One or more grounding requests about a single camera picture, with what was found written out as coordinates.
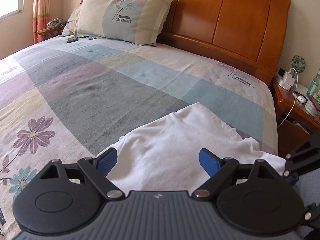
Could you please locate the white printed sweatshirt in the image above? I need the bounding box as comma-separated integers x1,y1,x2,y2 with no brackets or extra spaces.
106,103,285,194

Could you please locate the near wooden nightstand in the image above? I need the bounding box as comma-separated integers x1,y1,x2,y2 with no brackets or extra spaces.
269,80,319,158

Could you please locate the white jar on nightstand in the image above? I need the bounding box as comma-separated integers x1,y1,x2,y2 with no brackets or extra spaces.
305,98,319,116

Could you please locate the green plastic bottle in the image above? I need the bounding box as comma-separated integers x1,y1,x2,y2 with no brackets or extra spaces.
306,69,320,96

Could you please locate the patchwork pastel bed sheet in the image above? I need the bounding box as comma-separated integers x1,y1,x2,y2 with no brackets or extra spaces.
1,37,278,239

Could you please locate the white power strip with charger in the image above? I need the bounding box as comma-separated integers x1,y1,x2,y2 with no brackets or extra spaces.
276,68,308,95

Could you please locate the small green desk fan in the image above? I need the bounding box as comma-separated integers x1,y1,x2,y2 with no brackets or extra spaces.
291,55,306,74

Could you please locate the black remote control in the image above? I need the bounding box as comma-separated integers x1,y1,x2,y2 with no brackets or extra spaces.
67,36,78,43

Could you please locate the wooden bedside table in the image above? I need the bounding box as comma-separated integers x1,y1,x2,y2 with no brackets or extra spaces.
34,26,64,40

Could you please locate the rear pastel pillow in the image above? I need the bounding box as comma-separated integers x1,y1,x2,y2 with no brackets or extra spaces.
62,4,81,36

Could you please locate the pastel pillow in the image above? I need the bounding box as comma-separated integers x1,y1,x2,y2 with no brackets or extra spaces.
76,0,173,46
62,4,81,36

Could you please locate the wooden headboard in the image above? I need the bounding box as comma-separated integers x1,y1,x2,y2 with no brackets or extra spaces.
157,0,291,84

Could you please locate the front pastel pillow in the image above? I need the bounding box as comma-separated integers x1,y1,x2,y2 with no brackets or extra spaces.
76,0,173,46

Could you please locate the right orange striped curtain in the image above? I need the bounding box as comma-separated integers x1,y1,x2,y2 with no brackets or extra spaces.
33,0,51,44

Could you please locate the white charging cable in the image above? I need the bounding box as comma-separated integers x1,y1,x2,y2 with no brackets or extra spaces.
277,67,299,129

